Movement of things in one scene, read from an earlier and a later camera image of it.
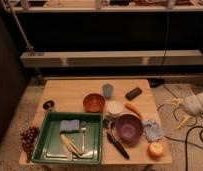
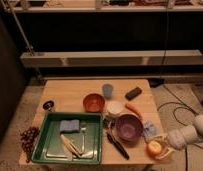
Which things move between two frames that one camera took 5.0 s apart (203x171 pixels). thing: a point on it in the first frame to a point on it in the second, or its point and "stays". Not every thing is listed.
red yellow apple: (155, 150) stays
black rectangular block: (132, 94) stays
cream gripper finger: (174, 101) to (163, 137)
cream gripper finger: (183, 121) to (167, 155)
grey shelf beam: (114, 58) stays
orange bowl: (94, 103) stays
